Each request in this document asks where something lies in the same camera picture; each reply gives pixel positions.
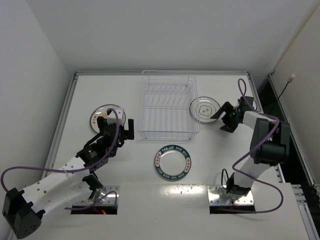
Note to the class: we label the sunburst pattern plate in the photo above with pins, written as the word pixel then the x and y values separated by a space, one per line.
pixel 102 111

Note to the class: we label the white wire dish rack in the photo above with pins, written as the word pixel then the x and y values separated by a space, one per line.
pixel 168 105

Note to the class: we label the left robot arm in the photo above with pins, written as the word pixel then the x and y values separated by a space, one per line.
pixel 24 209

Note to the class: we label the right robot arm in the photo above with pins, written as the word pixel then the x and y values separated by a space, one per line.
pixel 269 146

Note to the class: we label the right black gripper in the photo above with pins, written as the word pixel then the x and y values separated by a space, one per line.
pixel 229 117

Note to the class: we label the white plate floral emblem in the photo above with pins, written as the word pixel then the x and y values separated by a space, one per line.
pixel 203 108

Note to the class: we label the aluminium frame rail right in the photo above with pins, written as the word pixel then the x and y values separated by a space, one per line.
pixel 251 85

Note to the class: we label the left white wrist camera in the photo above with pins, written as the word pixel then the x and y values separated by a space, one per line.
pixel 115 115

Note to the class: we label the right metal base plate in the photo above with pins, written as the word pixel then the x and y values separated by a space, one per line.
pixel 217 197

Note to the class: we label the metal base plate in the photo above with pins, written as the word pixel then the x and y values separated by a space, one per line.
pixel 217 197
pixel 108 196

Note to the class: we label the green rim lettered plate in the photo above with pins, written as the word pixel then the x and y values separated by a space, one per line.
pixel 172 162

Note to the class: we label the black cable white plug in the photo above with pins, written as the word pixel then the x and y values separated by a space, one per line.
pixel 275 102

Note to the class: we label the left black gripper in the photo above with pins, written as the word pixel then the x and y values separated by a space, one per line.
pixel 122 131

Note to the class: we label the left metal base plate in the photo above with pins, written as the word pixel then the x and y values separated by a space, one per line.
pixel 108 196

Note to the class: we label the aluminium frame rail left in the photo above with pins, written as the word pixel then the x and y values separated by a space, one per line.
pixel 61 122

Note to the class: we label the aluminium frame rail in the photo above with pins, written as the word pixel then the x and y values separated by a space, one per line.
pixel 61 122
pixel 251 85

